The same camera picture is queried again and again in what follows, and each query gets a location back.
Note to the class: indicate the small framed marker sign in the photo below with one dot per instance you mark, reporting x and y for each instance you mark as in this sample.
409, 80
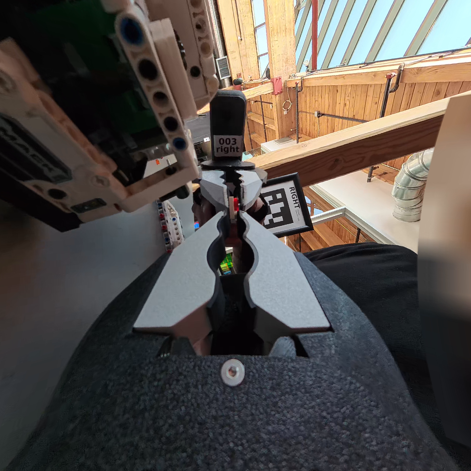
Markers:
283, 202

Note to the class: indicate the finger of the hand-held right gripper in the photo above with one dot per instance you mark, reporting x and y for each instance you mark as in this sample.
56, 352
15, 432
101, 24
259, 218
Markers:
215, 191
252, 189

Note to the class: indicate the white lego beam assembly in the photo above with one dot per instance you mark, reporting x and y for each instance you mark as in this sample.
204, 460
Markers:
173, 228

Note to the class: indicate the small white red lego piece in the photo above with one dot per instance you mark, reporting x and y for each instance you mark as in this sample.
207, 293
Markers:
231, 206

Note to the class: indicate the green white lego truck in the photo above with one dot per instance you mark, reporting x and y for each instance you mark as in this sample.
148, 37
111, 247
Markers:
162, 48

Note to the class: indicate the red pipe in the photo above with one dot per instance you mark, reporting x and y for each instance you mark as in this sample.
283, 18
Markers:
314, 33

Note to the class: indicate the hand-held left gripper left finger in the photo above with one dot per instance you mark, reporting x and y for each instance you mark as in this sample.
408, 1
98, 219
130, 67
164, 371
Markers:
176, 290

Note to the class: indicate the person's right forearm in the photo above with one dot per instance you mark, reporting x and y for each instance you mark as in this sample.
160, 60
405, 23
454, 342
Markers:
368, 294

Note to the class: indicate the person's right hand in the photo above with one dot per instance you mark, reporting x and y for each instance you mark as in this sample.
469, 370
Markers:
200, 213

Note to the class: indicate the white wall vent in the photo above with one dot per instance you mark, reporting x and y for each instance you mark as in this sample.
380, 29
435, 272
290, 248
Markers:
223, 67

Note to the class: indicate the wooden beam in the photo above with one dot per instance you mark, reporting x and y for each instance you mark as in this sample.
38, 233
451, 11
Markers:
349, 147

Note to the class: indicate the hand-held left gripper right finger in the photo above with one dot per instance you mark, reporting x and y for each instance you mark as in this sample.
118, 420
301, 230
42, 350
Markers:
290, 290

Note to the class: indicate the silver metal duct elbow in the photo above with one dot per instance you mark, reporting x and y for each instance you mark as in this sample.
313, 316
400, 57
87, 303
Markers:
412, 184

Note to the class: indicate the green lego bricks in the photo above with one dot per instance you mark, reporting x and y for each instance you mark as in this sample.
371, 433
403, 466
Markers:
226, 263

